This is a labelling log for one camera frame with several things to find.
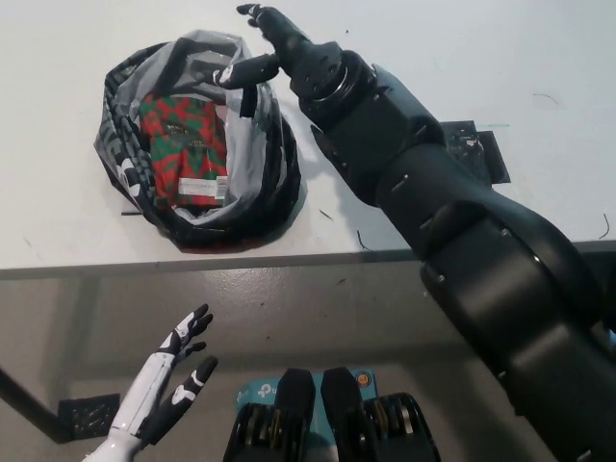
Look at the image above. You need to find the black plastic bag grey lining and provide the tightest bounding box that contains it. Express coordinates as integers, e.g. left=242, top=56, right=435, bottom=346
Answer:
left=93, top=29, right=304, bottom=251

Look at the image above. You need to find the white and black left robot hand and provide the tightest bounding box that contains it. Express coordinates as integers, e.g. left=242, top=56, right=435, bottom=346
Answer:
left=109, top=302, right=219, bottom=447

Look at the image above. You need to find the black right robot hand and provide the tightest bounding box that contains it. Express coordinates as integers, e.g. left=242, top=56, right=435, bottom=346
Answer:
left=213, top=3, right=348, bottom=105

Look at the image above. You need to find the black tape patch on table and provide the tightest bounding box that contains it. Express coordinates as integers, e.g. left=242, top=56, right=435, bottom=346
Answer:
left=442, top=119, right=511, bottom=184

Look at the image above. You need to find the red green coffee bean bag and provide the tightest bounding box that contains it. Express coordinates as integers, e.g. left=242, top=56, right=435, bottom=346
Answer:
left=139, top=93, right=230, bottom=209

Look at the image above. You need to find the black metal table leg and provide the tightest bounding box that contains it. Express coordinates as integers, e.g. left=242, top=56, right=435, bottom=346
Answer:
left=0, top=365, right=64, bottom=442

